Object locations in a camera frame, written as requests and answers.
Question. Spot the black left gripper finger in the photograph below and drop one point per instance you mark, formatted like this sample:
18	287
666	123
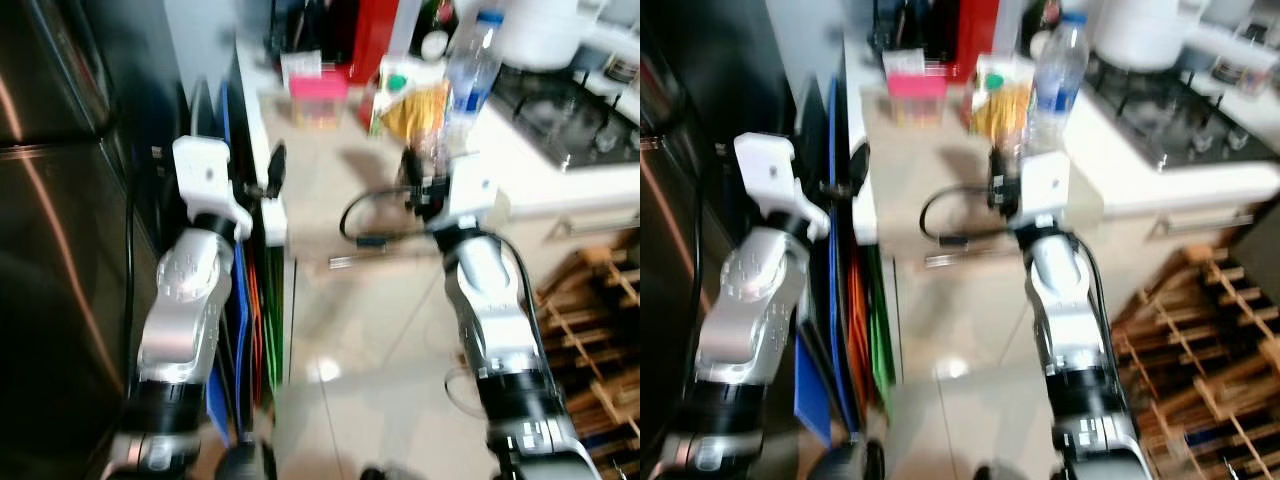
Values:
276	170
860	166

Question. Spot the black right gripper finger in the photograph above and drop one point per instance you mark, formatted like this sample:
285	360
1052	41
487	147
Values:
411	168
997	166

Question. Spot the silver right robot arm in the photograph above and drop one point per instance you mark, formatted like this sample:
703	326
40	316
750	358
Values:
1070	310
495	310

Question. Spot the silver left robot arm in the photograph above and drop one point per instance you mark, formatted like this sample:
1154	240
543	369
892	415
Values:
745	300
185	300

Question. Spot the dark glossy fridge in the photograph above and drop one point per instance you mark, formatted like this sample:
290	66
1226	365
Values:
60	200
660	250

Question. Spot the yellow snack bag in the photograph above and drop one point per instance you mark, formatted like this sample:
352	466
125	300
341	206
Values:
420	115
1003	112

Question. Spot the pink lidded container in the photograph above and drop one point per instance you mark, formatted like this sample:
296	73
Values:
917	100
318	100

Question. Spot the white carton green cap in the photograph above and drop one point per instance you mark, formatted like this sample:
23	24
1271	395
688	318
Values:
990	72
392	78

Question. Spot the beige kitchen cabinet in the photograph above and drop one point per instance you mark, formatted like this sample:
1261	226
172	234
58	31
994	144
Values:
520	230
1120	235

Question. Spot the clear bottle blue label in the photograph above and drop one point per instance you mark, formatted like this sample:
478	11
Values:
1055	85
470	80

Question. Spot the small white box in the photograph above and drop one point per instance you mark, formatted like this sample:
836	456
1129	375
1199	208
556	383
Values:
903	62
300	65

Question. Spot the round black white gadget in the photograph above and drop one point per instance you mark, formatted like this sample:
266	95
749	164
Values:
1042	40
437	42

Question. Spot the red box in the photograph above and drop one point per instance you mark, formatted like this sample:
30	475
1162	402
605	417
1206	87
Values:
975	35
372	35

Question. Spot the orange flat board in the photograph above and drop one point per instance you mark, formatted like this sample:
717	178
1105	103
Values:
859	320
253	320

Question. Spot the green flat board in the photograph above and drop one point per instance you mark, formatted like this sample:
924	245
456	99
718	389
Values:
273	320
881	320

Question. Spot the blue flat board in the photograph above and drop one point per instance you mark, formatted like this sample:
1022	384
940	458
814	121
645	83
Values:
835	330
238	330

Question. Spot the black utensil holder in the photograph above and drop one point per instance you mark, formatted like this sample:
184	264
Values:
305	25
910	22

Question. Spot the black gas stove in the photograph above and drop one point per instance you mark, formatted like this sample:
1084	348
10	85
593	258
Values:
1170	115
560	115

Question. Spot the white pot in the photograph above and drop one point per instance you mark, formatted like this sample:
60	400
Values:
1140	30
545	30

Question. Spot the wooden slatted rack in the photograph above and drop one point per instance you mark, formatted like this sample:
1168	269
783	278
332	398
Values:
1200	370
590	360

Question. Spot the black right robot leg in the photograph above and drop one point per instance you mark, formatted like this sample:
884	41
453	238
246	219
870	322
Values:
992	472
380	473

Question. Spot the black robot leg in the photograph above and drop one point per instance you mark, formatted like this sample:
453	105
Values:
245	462
380	473
992	472
860	462

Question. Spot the black left robot leg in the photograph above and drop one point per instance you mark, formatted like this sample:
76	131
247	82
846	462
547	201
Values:
245	462
860	462

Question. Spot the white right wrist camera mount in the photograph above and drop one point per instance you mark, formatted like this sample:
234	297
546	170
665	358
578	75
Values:
470	190
1043	188

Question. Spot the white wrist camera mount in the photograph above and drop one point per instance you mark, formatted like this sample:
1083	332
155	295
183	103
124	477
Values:
1043	188
470	190
770	175
205	175

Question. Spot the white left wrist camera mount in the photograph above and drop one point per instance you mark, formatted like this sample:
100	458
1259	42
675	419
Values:
770	175
205	175

